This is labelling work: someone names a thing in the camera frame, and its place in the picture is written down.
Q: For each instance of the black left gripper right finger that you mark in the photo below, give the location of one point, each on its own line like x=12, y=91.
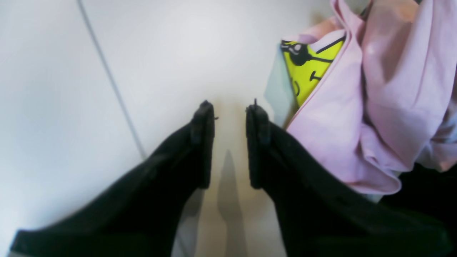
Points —
x=319, y=216

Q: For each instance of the pink T-shirt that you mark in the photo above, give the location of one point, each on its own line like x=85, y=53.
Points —
x=377, y=92

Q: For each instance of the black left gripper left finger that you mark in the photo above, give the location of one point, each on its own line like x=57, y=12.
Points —
x=138, y=215

